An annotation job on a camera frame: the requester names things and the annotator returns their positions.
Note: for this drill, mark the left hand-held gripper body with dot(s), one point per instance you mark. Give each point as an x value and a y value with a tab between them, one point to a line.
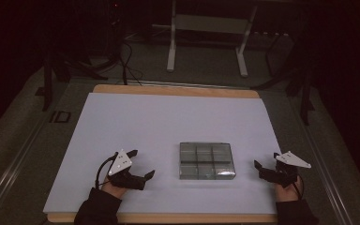
120	162

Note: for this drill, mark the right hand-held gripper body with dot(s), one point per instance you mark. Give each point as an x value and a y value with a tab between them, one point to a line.
289	160

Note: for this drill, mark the clear plastic compartment box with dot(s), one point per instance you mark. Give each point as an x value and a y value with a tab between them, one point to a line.
206	161

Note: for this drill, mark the person's left hand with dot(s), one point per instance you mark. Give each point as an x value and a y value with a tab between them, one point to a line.
113	189

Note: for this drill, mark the person's right hand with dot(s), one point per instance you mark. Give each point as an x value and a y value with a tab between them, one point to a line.
286	194

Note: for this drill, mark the white table mat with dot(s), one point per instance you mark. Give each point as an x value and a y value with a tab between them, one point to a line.
168	118

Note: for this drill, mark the black tripod stand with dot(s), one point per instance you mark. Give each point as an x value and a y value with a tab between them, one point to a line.
47	84
306	100

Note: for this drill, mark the dark box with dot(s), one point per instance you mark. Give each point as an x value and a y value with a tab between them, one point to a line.
279	56

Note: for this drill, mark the metal floor rail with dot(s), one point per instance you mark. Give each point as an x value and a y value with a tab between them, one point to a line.
336	200
11	170

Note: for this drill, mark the black square floor bracket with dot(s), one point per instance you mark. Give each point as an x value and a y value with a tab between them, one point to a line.
52	116

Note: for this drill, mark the white metal stand frame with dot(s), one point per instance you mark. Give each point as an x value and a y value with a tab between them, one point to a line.
212	24

